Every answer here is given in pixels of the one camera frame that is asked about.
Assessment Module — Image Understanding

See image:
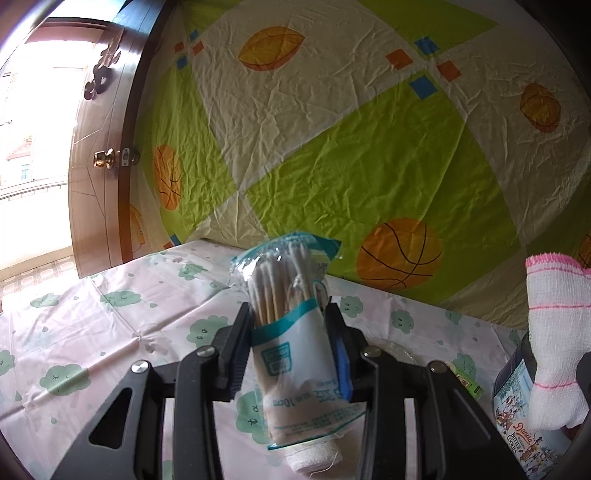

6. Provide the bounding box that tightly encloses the cotton swab packet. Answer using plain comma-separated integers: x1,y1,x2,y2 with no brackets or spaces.
230,232,365,450

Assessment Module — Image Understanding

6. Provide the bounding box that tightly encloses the white gauze roll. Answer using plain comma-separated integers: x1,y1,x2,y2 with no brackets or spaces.
284,437,342,475

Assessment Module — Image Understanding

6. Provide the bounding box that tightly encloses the white pink-trimmed cloth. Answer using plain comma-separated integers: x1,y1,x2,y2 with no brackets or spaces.
525,253,590,431

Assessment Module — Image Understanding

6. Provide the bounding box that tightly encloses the small green packet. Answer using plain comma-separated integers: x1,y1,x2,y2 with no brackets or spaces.
455,367,485,401

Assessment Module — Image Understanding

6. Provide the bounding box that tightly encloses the blue cookie tin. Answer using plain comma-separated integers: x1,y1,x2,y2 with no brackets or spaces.
492,335,590,479

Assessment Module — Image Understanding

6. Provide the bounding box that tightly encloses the brass door knob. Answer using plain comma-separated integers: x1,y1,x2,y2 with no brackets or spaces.
93,148,116,170

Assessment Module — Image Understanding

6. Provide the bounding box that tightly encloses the brown wooden door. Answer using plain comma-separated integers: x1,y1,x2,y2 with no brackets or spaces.
29,1,174,277

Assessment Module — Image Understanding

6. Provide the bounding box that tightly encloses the green cream basketball sheet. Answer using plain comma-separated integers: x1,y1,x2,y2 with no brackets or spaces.
130,1,590,325

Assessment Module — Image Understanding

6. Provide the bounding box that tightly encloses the dark door ornament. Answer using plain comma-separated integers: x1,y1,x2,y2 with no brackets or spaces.
83,39,121,101

